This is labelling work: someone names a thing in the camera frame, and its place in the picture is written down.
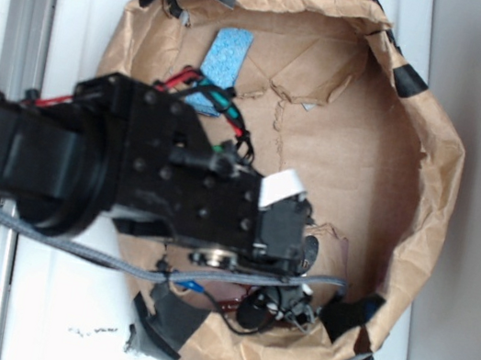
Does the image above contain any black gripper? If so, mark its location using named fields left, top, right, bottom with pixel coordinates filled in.
left=112, top=84, right=310, bottom=264

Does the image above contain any silver key bunch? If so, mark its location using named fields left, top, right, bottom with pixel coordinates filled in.
left=215, top=219, right=334, bottom=339

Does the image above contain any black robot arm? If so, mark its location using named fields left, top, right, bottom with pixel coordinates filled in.
left=0, top=73, right=310, bottom=276

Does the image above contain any brown paper bag bin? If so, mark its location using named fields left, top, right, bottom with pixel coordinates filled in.
left=98, top=0, right=465, bottom=360

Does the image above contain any blue sponge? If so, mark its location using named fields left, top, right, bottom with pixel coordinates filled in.
left=194, top=28, right=253, bottom=93

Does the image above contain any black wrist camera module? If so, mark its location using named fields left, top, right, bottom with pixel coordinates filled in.
left=235, top=285, right=316, bottom=332

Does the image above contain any grey braided cable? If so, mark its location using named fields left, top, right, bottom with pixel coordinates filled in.
left=0, top=192, right=354, bottom=312

